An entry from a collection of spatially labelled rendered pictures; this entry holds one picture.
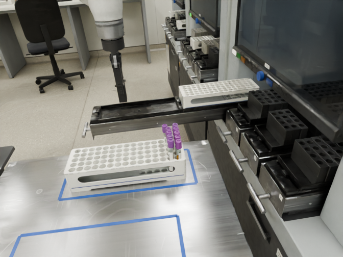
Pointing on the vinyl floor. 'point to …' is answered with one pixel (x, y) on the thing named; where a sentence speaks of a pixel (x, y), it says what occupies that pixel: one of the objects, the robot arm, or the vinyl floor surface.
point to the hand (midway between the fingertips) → (121, 92)
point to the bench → (75, 21)
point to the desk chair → (45, 35)
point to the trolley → (119, 213)
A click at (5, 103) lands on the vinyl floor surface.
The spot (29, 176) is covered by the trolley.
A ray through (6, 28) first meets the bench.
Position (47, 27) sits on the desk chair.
